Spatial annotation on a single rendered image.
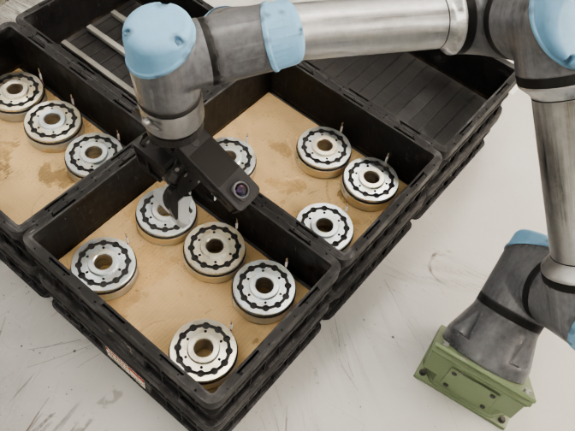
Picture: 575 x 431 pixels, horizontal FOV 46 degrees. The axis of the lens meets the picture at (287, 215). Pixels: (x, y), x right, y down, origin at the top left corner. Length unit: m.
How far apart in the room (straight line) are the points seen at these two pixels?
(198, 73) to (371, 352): 0.68
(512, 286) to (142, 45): 0.70
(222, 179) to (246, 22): 0.20
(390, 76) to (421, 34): 0.53
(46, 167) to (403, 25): 0.69
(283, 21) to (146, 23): 0.14
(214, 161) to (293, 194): 0.41
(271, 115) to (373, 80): 0.24
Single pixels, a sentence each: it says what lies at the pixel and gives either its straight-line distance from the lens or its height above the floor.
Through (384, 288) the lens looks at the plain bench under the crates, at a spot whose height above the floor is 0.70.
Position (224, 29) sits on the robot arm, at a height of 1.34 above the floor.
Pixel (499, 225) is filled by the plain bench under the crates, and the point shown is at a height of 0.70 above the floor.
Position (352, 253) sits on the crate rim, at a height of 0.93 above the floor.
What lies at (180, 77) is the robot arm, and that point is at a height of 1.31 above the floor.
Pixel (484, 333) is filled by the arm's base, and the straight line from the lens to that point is 1.14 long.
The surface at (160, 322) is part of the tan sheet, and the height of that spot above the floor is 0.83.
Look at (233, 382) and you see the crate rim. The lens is 0.95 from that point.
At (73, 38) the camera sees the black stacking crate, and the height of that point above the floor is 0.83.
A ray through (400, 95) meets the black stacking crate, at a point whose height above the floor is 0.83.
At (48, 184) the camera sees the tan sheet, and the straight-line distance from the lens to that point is 1.27.
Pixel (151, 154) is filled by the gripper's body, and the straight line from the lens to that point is 0.89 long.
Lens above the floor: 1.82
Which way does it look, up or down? 55 degrees down
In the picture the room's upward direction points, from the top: 9 degrees clockwise
